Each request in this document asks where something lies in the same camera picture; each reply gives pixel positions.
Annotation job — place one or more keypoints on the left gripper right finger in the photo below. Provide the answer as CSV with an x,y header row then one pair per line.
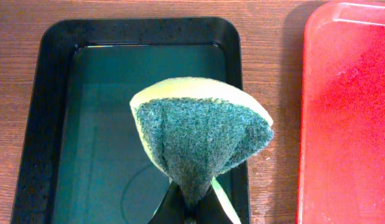
x,y
210,211

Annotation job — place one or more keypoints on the black rectangular tray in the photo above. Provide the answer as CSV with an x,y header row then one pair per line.
x,y
37,179

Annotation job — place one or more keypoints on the green yellow sponge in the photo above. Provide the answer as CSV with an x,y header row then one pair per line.
x,y
195,129

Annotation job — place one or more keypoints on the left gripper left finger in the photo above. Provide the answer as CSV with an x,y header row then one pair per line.
x,y
172,208

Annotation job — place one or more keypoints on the red plastic tray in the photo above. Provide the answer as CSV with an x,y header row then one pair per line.
x,y
342,142

